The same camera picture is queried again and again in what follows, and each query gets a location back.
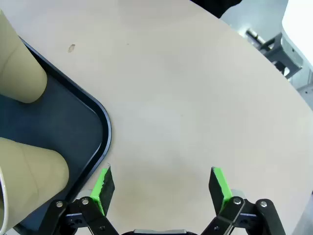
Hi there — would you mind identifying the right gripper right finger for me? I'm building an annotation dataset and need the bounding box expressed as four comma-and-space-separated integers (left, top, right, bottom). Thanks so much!
200, 166, 287, 235

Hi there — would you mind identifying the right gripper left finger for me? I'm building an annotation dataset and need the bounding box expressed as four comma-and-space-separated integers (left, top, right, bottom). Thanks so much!
40, 165, 120, 235

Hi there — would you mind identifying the beige tall cup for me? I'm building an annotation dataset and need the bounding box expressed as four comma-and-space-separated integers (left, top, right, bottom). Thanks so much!
0, 137, 70, 232
0, 9, 48, 104

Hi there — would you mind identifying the dark blue serving tray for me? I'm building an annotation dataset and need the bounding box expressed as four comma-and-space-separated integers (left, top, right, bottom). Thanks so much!
0, 36, 113, 235

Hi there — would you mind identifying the white air purifier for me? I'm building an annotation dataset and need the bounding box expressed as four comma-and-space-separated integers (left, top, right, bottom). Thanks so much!
281, 0, 313, 72

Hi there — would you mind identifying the person in black clothing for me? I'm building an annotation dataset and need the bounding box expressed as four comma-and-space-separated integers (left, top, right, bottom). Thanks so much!
190, 0, 243, 19

